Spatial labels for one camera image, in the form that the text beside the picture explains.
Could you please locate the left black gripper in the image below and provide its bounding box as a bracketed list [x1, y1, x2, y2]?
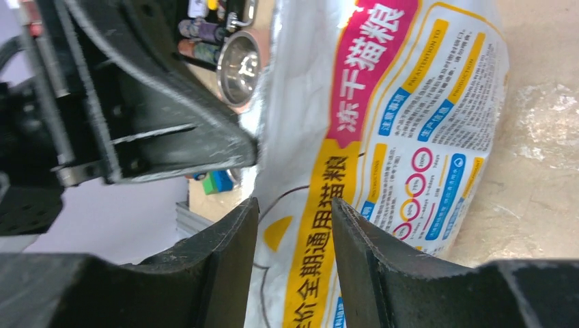
[1, 1, 257, 236]

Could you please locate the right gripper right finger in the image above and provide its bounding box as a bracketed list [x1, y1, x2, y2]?
[331, 199, 578, 327]

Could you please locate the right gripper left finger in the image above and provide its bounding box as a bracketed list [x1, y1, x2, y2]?
[1, 198, 259, 327]

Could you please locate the pet food bag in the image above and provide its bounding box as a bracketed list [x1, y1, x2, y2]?
[244, 1, 509, 327]

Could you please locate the pink double pet bowl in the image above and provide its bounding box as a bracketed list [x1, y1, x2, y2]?
[216, 28, 270, 113]

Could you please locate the green blue toy block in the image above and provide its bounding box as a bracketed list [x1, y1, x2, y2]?
[192, 170, 237, 195]

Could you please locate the aluminium frame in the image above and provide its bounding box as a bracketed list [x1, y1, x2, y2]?
[175, 202, 214, 238]

